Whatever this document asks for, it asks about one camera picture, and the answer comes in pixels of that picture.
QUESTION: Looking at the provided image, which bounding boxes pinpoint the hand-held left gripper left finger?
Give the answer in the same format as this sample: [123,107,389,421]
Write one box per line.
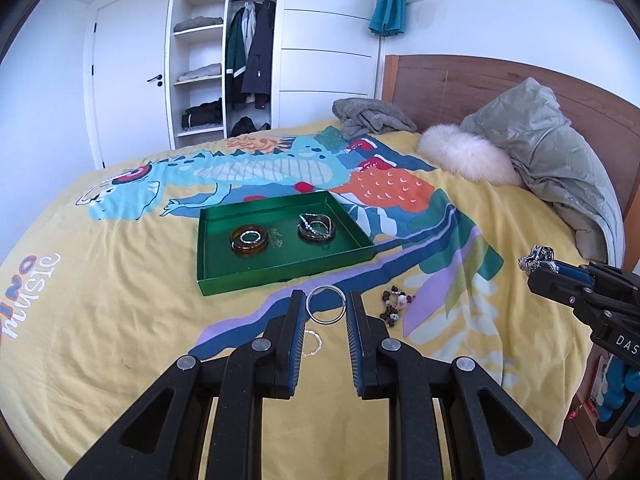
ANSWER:
[64,290,307,480]

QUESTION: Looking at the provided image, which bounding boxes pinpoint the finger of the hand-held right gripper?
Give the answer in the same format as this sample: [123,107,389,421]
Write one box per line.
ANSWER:
[550,259,640,295]
[526,265,640,322]

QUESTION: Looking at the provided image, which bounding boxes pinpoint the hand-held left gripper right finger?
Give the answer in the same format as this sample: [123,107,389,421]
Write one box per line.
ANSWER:
[345,290,585,480]

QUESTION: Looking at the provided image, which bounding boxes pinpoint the silver charm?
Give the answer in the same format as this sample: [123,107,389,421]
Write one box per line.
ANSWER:
[519,244,557,277]

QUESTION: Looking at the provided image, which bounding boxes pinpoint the large thin hoop bracelet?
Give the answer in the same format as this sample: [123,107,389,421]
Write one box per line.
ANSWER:
[306,285,349,324]

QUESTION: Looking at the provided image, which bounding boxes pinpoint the green tray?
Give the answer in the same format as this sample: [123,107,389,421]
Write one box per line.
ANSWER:
[196,190,376,297]

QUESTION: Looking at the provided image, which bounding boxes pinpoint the amber bangle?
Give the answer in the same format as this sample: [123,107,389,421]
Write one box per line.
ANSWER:
[229,225,269,256]

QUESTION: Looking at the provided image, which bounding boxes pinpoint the dark brown bangle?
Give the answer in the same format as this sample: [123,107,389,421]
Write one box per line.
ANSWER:
[297,214,335,243]

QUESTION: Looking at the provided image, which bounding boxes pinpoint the rhinestone bracelet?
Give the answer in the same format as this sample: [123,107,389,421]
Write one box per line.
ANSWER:
[298,213,333,233]
[300,220,335,241]

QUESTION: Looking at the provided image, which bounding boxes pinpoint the person's right hand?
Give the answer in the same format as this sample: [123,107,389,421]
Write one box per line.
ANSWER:
[597,359,632,423]

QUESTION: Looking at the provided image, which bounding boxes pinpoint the wooden nightstand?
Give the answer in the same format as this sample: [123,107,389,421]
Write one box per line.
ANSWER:
[559,347,616,480]

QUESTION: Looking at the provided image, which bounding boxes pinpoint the grey-green pillow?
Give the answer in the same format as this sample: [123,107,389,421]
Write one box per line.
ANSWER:
[459,78,625,261]

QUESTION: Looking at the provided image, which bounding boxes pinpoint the white fur pillow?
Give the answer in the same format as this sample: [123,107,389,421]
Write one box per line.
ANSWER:
[416,123,523,187]

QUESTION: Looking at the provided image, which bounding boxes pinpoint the yellow printed bedsheet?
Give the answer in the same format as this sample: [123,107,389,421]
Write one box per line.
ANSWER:
[0,119,621,480]

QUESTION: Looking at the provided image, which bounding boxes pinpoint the black bag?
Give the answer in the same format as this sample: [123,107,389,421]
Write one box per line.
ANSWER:
[230,116,258,138]

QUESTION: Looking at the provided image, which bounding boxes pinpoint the wooden headboard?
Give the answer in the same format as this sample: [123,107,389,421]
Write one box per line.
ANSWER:
[381,54,640,271]

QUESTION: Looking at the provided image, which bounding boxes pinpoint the grey folded blanket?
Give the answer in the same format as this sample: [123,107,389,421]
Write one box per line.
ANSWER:
[332,97,417,139]

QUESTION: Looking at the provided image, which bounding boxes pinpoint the black folded clothes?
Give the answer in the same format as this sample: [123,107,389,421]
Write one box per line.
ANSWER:
[181,98,224,131]

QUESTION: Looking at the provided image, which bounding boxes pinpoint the black hanging coat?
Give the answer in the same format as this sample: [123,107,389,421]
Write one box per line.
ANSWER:
[241,0,277,111]

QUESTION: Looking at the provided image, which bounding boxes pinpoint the white door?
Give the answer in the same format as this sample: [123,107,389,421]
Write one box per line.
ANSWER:
[91,0,173,168]

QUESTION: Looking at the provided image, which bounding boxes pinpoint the light grey folded clothes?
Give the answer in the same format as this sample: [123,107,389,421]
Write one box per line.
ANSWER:
[177,63,222,82]

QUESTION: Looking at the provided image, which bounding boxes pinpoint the green hanging coat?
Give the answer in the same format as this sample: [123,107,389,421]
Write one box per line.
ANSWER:
[223,7,249,110]

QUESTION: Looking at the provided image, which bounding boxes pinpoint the white wardrobe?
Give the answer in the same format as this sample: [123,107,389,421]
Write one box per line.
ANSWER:
[167,0,387,152]

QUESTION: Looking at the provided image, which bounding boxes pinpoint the white hanging coat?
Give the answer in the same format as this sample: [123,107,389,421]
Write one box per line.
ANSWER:
[240,4,258,51]

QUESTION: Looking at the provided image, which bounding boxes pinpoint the beaded bracelet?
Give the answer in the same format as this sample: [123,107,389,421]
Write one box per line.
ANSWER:
[379,285,417,329]

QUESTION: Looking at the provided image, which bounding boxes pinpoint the black cable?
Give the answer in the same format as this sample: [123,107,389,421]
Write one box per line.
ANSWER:
[590,435,616,480]

